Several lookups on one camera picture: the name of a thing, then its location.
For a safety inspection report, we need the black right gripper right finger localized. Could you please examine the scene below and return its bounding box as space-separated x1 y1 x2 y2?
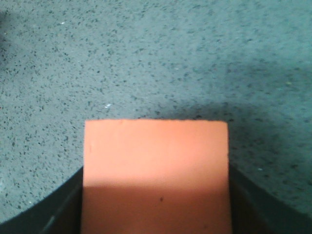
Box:
229 164 312 234

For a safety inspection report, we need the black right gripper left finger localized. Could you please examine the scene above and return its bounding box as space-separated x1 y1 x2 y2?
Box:
0 168 83 234

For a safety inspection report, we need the orange foam cube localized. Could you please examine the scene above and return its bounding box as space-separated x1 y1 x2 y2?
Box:
81 119 232 234

